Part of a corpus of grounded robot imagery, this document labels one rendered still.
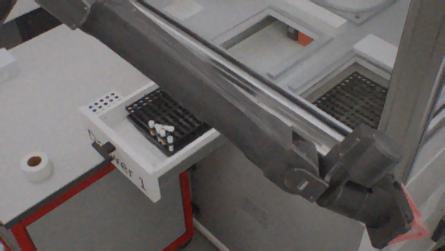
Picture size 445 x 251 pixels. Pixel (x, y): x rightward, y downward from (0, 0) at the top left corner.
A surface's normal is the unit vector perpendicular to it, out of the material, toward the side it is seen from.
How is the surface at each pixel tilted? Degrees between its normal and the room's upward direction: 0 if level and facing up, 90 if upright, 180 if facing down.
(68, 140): 0
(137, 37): 69
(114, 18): 74
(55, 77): 0
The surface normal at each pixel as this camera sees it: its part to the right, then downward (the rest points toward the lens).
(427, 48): -0.73, 0.50
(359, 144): -0.11, 0.46
